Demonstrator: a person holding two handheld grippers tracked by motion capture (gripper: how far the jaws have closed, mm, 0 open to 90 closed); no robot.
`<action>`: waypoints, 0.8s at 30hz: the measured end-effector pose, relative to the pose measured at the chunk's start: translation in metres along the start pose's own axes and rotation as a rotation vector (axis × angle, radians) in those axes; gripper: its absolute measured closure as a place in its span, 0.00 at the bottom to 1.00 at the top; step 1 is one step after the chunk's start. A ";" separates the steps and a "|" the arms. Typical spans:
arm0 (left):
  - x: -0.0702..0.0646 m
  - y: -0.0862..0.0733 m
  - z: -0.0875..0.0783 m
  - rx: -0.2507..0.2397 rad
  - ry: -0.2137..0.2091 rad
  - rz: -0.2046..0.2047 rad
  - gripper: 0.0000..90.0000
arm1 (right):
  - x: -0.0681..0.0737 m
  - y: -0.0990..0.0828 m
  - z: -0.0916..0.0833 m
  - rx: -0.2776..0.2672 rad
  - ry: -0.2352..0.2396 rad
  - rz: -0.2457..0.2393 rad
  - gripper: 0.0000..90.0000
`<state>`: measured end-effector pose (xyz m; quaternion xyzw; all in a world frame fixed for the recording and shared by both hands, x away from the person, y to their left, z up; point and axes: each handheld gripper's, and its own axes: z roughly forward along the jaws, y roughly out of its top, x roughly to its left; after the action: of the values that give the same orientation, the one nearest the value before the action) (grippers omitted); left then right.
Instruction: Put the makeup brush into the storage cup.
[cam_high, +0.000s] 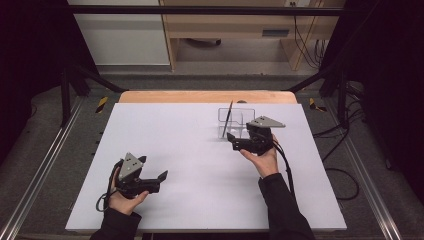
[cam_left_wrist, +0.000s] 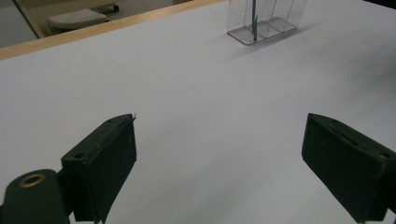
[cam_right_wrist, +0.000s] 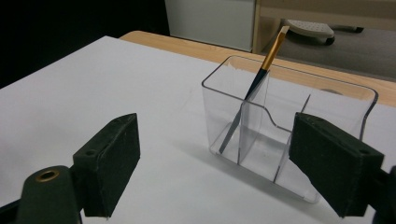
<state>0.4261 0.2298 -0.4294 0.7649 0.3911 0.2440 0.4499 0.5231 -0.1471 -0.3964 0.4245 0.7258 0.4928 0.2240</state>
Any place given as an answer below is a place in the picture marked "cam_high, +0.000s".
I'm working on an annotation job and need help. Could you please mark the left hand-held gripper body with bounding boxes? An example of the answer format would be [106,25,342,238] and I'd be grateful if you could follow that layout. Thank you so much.
[114,152,161,200]

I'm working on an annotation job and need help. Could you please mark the black object under desk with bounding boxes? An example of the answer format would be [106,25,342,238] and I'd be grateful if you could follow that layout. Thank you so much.
[184,37,223,48]

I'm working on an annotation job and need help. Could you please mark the black frame post with strut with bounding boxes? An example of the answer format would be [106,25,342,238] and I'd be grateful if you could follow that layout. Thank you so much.
[60,62,126,128]
[285,63,350,130]

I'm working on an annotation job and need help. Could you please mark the person's right hand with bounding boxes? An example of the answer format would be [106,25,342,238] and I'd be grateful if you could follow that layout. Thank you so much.
[239,134,280,179]

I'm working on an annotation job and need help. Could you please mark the clear plastic organizer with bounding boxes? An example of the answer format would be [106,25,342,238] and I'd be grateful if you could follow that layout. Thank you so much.
[217,107,257,140]

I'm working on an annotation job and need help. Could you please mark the aluminium rail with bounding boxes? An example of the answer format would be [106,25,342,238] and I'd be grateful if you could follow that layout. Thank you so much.
[0,96,86,240]
[324,99,405,240]

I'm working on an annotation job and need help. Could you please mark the black pencil with orange tip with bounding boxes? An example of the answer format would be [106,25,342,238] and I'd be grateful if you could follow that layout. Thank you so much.
[221,100,234,139]

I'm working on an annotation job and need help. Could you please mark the light wooden desk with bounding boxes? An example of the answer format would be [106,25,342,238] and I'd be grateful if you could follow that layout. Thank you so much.
[159,0,345,72]

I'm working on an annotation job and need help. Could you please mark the white board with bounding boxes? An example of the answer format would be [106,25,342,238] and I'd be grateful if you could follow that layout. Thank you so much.
[65,102,348,232]

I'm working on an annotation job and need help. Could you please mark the wooden table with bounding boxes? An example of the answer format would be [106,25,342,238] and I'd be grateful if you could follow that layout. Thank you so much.
[118,90,298,105]

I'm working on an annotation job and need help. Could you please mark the bundle of black floor cables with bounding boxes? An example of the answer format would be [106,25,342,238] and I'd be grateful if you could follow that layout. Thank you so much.
[313,80,366,163]

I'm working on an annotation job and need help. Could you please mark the hanging black desk cables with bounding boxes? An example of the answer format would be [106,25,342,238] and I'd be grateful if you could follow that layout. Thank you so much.
[289,1,327,70]

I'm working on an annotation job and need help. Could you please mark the black horizontal frame bar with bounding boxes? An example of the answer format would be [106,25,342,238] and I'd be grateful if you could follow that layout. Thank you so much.
[65,4,348,17]

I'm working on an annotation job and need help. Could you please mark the yellow and black tape strip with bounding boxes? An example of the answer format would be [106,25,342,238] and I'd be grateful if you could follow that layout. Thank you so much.
[95,96,110,115]
[308,97,328,113]

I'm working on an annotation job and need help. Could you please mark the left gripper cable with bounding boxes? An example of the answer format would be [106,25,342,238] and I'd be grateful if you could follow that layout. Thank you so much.
[95,159,123,213]

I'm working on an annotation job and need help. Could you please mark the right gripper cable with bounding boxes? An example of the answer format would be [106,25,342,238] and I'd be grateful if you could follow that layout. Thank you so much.
[272,139,298,202]

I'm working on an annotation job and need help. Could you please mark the person's left hand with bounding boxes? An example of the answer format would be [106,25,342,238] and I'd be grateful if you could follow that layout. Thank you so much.
[108,166,150,216]

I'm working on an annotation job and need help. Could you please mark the black floor cable loop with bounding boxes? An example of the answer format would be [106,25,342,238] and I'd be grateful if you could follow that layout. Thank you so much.
[324,167,361,201]

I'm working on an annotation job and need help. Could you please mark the white cabinet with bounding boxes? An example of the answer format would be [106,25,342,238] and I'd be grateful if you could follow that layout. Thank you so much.
[67,0,171,66]

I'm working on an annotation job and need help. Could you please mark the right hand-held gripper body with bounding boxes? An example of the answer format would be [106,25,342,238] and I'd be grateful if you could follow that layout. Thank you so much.
[233,115,286,157]

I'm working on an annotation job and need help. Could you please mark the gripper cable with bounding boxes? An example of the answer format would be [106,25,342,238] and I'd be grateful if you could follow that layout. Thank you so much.
[272,139,298,202]
[95,159,123,213]

